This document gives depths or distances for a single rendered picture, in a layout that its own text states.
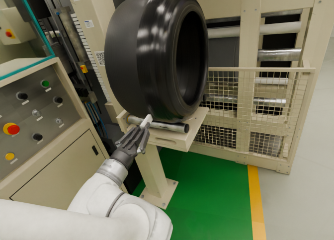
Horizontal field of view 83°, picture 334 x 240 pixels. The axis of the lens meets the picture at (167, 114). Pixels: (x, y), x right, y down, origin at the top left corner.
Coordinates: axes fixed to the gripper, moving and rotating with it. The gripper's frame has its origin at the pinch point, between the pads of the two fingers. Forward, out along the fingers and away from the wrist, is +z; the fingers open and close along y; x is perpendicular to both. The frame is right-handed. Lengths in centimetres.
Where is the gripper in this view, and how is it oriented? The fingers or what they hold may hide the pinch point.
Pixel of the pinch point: (146, 122)
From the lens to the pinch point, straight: 75.7
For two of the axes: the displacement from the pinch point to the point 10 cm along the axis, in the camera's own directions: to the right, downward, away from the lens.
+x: 2.4, 7.3, 6.4
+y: -8.8, -1.2, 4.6
